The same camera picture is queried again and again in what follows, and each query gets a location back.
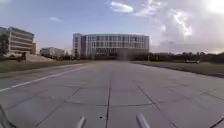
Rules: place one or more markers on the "wide glass-fronted building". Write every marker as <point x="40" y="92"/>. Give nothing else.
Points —
<point x="113" y="45"/>

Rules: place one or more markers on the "grey paved slab path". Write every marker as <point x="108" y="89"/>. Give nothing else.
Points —
<point x="113" y="90"/>

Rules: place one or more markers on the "low pale building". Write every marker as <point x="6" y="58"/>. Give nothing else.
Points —
<point x="51" y="51"/>

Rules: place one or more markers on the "robot's own part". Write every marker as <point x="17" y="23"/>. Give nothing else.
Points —
<point x="142" y="121"/>
<point x="81" y="122"/>

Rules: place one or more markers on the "row of trees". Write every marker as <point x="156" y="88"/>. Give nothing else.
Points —
<point x="186" y="56"/>

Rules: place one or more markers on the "grass field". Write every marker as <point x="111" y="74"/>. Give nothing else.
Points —
<point x="193" y="67"/>

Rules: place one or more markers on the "grass strip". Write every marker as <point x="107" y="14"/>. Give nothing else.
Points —
<point x="23" y="65"/>

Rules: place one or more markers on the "pale multi-storey building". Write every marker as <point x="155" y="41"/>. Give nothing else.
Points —
<point x="20" y="41"/>

